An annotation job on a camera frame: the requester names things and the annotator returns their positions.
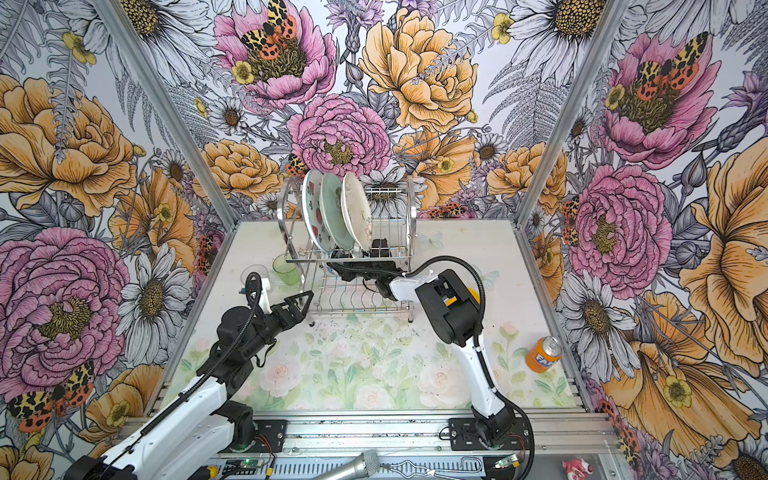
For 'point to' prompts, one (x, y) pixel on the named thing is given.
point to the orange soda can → (545, 353)
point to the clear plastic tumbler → (255, 268)
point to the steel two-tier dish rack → (394, 226)
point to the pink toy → (577, 469)
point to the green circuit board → (244, 464)
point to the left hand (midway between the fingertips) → (307, 305)
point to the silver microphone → (366, 465)
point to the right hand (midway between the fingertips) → (329, 269)
